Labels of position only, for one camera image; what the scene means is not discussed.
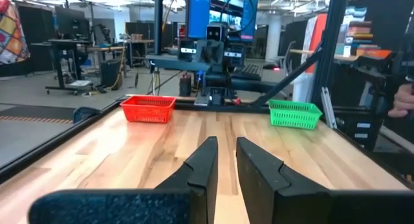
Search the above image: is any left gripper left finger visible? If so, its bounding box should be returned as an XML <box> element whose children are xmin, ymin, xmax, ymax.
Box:
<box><xmin>27</xmin><ymin>135</ymin><xmax>219</xmax><ymax>224</ymax></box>

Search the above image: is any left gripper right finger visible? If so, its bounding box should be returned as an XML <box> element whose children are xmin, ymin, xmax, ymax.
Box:
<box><xmin>235</xmin><ymin>136</ymin><xmax>414</xmax><ymax>224</ymax></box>

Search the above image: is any grey monitor stand shelf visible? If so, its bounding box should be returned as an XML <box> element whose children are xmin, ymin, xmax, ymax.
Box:
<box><xmin>144</xmin><ymin>53</ymin><xmax>211</xmax><ymax>73</ymax></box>

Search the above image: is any large blue screen monitor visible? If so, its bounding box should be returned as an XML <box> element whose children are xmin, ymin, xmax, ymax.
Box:
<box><xmin>186</xmin><ymin>0</ymin><xmax>260</xmax><ymax>43</ymax></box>

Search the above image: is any black canister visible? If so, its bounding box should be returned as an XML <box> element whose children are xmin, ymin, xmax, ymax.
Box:
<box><xmin>179</xmin><ymin>72</ymin><xmax>193</xmax><ymax>98</ymax></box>

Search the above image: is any black keyboard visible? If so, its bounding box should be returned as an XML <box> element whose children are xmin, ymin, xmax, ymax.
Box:
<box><xmin>237</xmin><ymin>63</ymin><xmax>265</xmax><ymax>82</ymax></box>

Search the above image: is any white round column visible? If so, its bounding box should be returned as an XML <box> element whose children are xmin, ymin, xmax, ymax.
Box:
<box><xmin>264</xmin><ymin>13</ymin><xmax>283</xmax><ymax>62</ymax></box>

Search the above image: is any green plastic basket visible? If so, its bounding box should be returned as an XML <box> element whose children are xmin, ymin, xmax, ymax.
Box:
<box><xmin>268</xmin><ymin>99</ymin><xmax>323</xmax><ymax>131</ymax></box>

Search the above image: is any red plastic basket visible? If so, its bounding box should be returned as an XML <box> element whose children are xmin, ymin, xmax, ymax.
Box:
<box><xmin>120</xmin><ymin>95</ymin><xmax>177</xmax><ymax>124</ymax></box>

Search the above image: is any black drawer unit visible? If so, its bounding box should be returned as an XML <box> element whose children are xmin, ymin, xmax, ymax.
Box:
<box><xmin>332</xmin><ymin>107</ymin><xmax>381</xmax><ymax>152</ymax></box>

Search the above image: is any black floor bin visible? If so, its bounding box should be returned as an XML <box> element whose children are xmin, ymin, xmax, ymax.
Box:
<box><xmin>99</xmin><ymin>58</ymin><xmax>124</xmax><ymax>91</ymax></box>

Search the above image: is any wooden workbench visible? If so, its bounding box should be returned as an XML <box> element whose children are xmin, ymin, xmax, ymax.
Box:
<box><xmin>86</xmin><ymin>38</ymin><xmax>155</xmax><ymax>69</ymax></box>

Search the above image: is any orange white board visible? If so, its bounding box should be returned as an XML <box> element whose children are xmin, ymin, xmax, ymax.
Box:
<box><xmin>300</xmin><ymin>12</ymin><xmax>328</xmax><ymax>74</ymax></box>

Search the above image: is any dark blue chair back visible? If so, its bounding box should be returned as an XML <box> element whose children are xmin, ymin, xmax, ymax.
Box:
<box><xmin>72</xmin><ymin>106</ymin><xmax>103</xmax><ymax>124</ymax></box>

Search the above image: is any black desk monitor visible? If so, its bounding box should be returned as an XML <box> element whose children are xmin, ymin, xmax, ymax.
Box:
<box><xmin>54</xmin><ymin>6</ymin><xmax>91</xmax><ymax>41</ymax></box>

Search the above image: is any black standing desk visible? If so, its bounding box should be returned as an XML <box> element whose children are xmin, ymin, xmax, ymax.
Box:
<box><xmin>30</xmin><ymin>38</ymin><xmax>95</xmax><ymax>96</ymax></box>

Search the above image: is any stack of books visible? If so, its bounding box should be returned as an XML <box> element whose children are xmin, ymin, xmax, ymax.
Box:
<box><xmin>343</xmin><ymin>20</ymin><xmax>383</xmax><ymax>56</ymax></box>

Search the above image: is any black storage shelf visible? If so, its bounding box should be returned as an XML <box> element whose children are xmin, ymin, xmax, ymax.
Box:
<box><xmin>332</xmin><ymin>0</ymin><xmax>414</xmax><ymax>128</ymax></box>

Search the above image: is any person's hand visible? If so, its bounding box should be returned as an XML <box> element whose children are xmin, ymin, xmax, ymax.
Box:
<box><xmin>387</xmin><ymin>83</ymin><xmax>414</xmax><ymax>118</ymax></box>

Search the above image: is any orange folder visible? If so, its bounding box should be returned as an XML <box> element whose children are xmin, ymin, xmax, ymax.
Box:
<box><xmin>355</xmin><ymin>48</ymin><xmax>393</xmax><ymax>60</ymax></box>

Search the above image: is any black partition panel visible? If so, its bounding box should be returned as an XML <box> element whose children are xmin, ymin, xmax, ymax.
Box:
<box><xmin>16</xmin><ymin>3</ymin><xmax>56</xmax><ymax>73</ymax></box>

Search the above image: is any black striped floor mat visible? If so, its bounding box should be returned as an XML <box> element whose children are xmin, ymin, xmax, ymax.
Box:
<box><xmin>0</xmin><ymin>104</ymin><xmax>76</xmax><ymax>125</ymax></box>

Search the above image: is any colourful patchwork quilt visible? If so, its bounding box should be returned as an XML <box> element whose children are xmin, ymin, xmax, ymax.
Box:
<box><xmin>0</xmin><ymin>0</ymin><xmax>31</xmax><ymax>65</ymax></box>

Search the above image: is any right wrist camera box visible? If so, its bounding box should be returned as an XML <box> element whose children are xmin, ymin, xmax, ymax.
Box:
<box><xmin>205</xmin><ymin>22</ymin><xmax>228</xmax><ymax>42</ymax></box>

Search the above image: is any black frame post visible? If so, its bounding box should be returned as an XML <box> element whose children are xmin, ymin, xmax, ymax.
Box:
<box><xmin>310</xmin><ymin>0</ymin><xmax>349</xmax><ymax>105</ymax></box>
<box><xmin>153</xmin><ymin>0</ymin><xmax>164</xmax><ymax>56</ymax></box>

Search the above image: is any black diagonal frame brace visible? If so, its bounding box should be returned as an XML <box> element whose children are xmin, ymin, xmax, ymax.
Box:
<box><xmin>254</xmin><ymin>49</ymin><xmax>324</xmax><ymax>107</ymax></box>

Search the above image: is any silver aluminium bracket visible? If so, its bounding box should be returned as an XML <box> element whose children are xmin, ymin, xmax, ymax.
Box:
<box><xmin>320</xmin><ymin>86</ymin><xmax>334</xmax><ymax>130</ymax></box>

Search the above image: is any black table edge frame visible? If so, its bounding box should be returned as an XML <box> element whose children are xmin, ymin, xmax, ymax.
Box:
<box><xmin>0</xmin><ymin>94</ymin><xmax>414</xmax><ymax>189</ymax></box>

